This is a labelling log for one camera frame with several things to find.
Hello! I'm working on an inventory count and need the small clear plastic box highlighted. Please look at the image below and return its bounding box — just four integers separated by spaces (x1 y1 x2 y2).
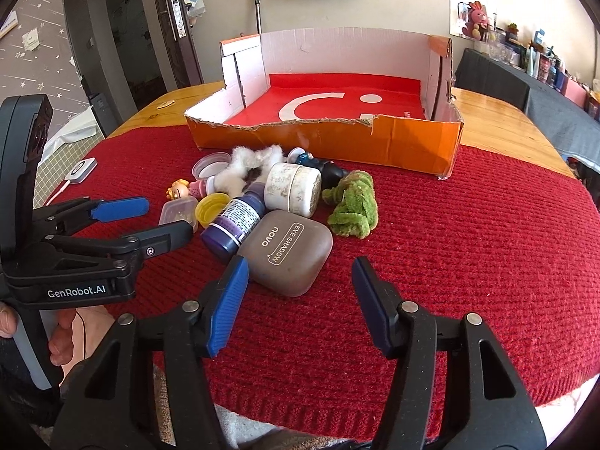
159 196 198 232

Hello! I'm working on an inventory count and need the purple ink bottle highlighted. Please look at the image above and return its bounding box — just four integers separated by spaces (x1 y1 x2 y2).
200 182 266 263

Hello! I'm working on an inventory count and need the yellow bottle cap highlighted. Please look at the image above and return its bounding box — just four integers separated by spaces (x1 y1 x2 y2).
194 192 231 229

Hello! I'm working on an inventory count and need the brown eye shadow case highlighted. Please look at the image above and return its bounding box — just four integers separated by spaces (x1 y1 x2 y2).
238 210 333 298

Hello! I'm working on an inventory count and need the white device on table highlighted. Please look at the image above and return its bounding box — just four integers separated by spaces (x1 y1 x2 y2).
65 157 98 184

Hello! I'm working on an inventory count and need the round clear plastic lid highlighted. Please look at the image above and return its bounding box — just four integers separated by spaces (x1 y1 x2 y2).
191 151 231 180

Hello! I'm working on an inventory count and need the person's left hand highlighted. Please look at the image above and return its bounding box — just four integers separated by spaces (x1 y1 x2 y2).
1 303 114 382

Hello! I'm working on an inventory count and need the dark brown door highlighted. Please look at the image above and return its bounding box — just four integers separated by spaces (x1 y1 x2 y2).
154 0 203 89

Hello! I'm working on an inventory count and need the white cream jar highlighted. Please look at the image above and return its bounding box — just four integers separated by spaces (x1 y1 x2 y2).
263 163 321 218

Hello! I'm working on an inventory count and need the red miniso bag liner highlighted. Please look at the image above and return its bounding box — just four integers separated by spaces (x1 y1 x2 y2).
228 73 425 126

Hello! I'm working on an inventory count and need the white fluffy star hair clip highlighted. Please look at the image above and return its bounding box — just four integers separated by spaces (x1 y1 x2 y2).
214 145 284 198

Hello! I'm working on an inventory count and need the dark cloth side table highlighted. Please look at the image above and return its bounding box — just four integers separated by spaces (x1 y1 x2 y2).
454 49 600 171

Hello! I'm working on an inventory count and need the green plush toy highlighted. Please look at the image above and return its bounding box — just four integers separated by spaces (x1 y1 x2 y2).
321 169 378 239

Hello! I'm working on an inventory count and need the orange tipped mop handle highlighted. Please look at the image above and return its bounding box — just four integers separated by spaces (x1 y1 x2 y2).
253 0 263 34

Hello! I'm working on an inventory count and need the pink bunny plush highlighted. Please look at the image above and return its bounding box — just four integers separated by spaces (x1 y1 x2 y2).
462 0 489 41

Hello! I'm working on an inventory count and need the yellow pink doll figurine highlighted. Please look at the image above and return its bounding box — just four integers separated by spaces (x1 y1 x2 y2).
166 177 217 200

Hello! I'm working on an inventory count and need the dark blue figurine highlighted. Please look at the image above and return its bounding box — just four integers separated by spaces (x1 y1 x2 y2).
287 147 349 189

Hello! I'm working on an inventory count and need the orange cardboard box tray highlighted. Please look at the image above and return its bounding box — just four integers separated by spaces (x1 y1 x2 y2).
185 27 464 179

